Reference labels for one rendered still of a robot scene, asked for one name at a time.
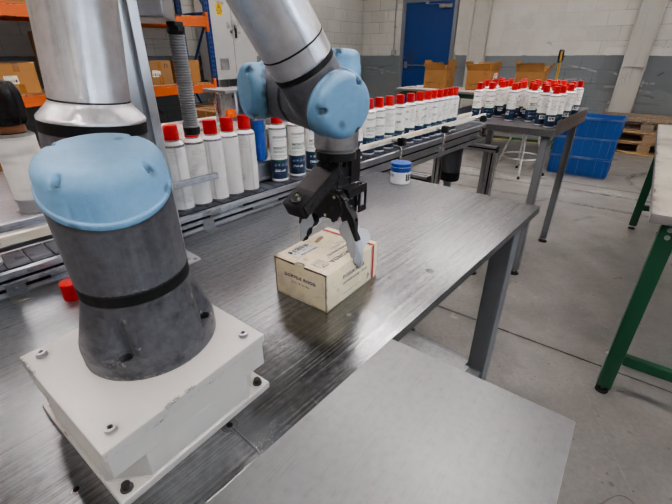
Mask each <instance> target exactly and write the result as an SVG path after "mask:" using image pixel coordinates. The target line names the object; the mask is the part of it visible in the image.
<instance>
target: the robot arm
mask: <svg viewBox="0 0 672 504"><path fill-rule="evenodd" d="M25 1H26V6H27V11H28V15H29V20H30V24H31V29H32V34H33V38H34V43H35V48H36V52H37V57H38V61H39V66H40V71H41V75H42V80H43V84H44V89H45V94H46V98H47V99H46V101H45V103H44V104H43V105H42V106H41V107H40V108H39V110H38V111H37V112H36V113H35V114H34V117H35V122H36V127H37V131H38V135H39V140H40V144H41V148H42V149H41V150H39V151H38V152H37V153H36V154H35V155H34V156H33V158H32V159H31V161H30V163H29V169H28V172H29V177H30V180H31V189H32V194H33V197H34V199H35V201H36V203H37V205H38V206H39V208H40V209H41V210H42V212H43V214H44V216H45V219H46V221H47V224H48V226H49V228H50V231H51V233H52V236H53V238H54V241H55V243H56V245H57V248H58V250H59V253H60V255H61V257H62V260H63V262H64V265H65V267H66V270H67V272H68V274H69V277H70V279H71V282H72V284H73V286H74V288H75V291H76V293H77V296H78V298H79V302H80V305H79V332H78V345H79V350H80V352H81V355H82V357H83V359H84V361H85V364H86V366H87V367H88V369H89V370H90V371H91V372H92V373H94V374H95V375H97V376H99V377H101V378H104V379H108V380H113V381H138V380H144V379H149V378H153V377H156V376H159V375H162V374H165V373H168V372H170V371H172V370H174V369H176V368H178V367H180V366H182V365H184V364H185V363H187V362H189V361H190V360H191V359H193V358H194V357H195V356H197V355H198V354H199V353H200V352H201V351H202V350H203V349H204V348H205V347H206V346H207V344H208V343H209V342H210V340H211V339H212V337H213V335H214V332H215V328H216V318H215V313H214V308H213V305H212V302H211V300H210V299H209V297H208V296H207V294H206V293H205V291H204V290H203V288H202V287H201V286H200V284H199V283H198V281H197V280H196V278H195V277H194V275H193V274H192V272H191V271H190V268H189V263H188V259H187V254H186V250H185V245H184V241H183V237H182V232H181V228H180V223H179V219H178V214H177V210H176V205H175V201H174V197H173V192H172V178H171V174H170V171H169V168H168V166H167V165H166V163H165V160H164V157H163V154H162V152H161V151H160V149H159V148H158V147H157V146H156V145H155V144H154V143H152V142H151V141H149V137H148V130H147V121H146V117H145V116H144V115H143V114H142V113H141V112H140V111H139V110H138V109H137V108H135V107H134V105H133V104H132V103H131V99H130V91H129V83H128V75H127V67H126V59H125V51H124V43H123V35H122V28H121V20H120V12H119V4H118V0H25ZM225 1H226V3H227V4H228V6H229V8H230V9H231V11H232V13H233V14H234V16H235V17H236V19H237V21H238V22H239V24H240V26H241V27H242V29H243V31H244V32H245V34H246V35H247V37H248V39H249V40H250V42H251V44H252V45H253V47H254V48H255V50H256V52H257V53H258V55H259V57H260V58H261V60H262V61H261V62H248V63H244V64H243V65H242V66H241V67H240V69H239V72H238V76H237V92H238V98H239V103H240V106H241V108H242V110H243V112H244V113H245V115H246V116H248V117H249V118H263V119H265V120H266V119H267V118H279V119H282V120H284V121H287V122H290V123H292V124H295V125H298V126H301V127H303V128H306V129H308V130H311V131H313V132H314V147H315V148H316V149H315V158H316V159H317V160H319V161H318V162H317V164H316V165H315V166H314V167H313V168H312V169H311V170H310V172H309V173H308V174H307V175H306V176H305V177H304V178H303V180H302V181H301V182H300V183H299V184H298V185H297V186H296V187H295V189H294V190H293V191H292V192H291V193H290V194H289V195H288V197H287V198H286V199H285V200H284V201H283V205H284V207H285V208H286V210H287V212H288V214H291V215H294V216H296V217H299V224H300V225H299V234H300V241H303V242H304V241H305V240H307V239H308V238H309V235H311V234H312V229H314V228H315V227H316V226H318V225H319V224H320V223H321V221H322V220H323V217H326V218H329V219H331V221H332V222H335V221H337V220H338V218H339V217H341V221H342V223H341V225H340V227H339V232H340V235H341V236H342V238H343V239H344V240H345V242H346V245H347V250H348V251H349V253H350V256H351V258H353V263H354V264H355V265H356V266H357V267H358V268H361V267H362V263H363V248H364V247H365V246H366V244H367V243H368V242H369V240H370V233H369V231H368V230H367V229H363V228H360V227H359V225H358V217H357V214H356V211H357V205H358V212H361V211H363V210H365V209H366V194H367V183H366V182H361V181H360V180H359V177H360V153H361V149H358V135H359V129H360V128H361V127H362V125H363V124H364V122H365V120H366V118H367V116H368V112H369V107H370V98H369V93H368V89H367V87H366V85H365V83H364V82H363V80H362V79H361V65H360V55H359V53H358V52H357V51H356V50H354V49H338V48H332V47H331V45H330V43H329V41H328V39H327V37H326V34H325V32H324V30H323V28H322V26H321V24H320V22H319V20H318V17H317V15H316V13H315V11H314V9H313V7H312V5H311V3H310V1H309V0H225ZM359 184H360V185H359ZM361 192H364V204H363V205H360V201H361ZM357 195H358V199H357Z"/></svg>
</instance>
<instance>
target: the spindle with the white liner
mask: <svg viewBox="0 0 672 504"><path fill-rule="evenodd" d="M28 120H29V117H28V115H27V111H26V108H25V105H24V102H23V99H22V96H21V94H20V91H19V90H18V88H17V87H16V86H15V85H14V84H13V83H12V82H10V81H6V80H0V163H1V166H2V169H3V172H4V174H5V176H6V179H7V181H8V184H9V187H10V190H11V192H12V194H13V197H14V198H13V199H14V201H16V202H17V205H18V207H19V208H18V209H17V211H18V212H19V213H21V214H39V213H43V212H42V210H41V209H40V208H39V206H38V205H37V203H36V201H35V199H34V197H33V194H32V189H31V180H30V177H29V172H28V169H29V163H30V161H31V159H32V158H33V156H34V155H35V154H36V153H37V152H38V151H39V150H41V149H40V147H39V144H38V141H37V138H36V135H35V133H34V132H32V131H28V130H27V128H26V125H25V124H26V123H27V122H28Z"/></svg>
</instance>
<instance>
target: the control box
mask: <svg viewBox="0 0 672 504"><path fill-rule="evenodd" d="M134 1H136V2H137V7H138V12H139V17H140V22H141V23H149V24H166V21H175V15H174V9H173V3H172V0H134Z"/></svg>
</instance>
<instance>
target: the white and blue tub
mask: <svg viewBox="0 0 672 504"><path fill-rule="evenodd" d="M411 166H412V162H410V161H408V160H394V161H391V173H390V182H391V183H393V184H397V185H405V184H409V183H410V176H411Z"/></svg>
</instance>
